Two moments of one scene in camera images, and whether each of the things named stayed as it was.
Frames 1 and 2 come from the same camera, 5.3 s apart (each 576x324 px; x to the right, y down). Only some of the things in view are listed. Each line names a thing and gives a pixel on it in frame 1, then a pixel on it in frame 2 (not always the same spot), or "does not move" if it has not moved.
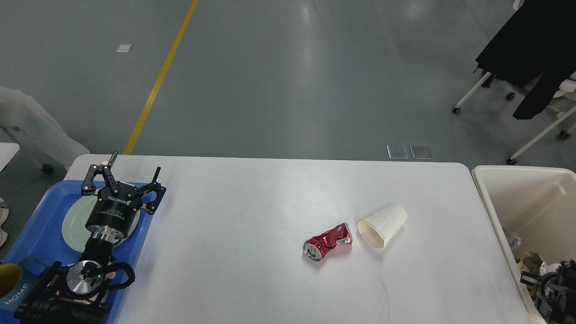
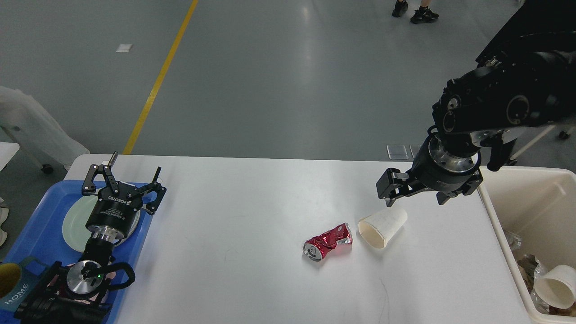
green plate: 74,225 does not move
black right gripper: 548,298 -> 434,169
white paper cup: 379,228 does not move
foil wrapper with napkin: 514,240 does not move
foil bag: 543,268 -> 530,267
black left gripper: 114,215 does not move
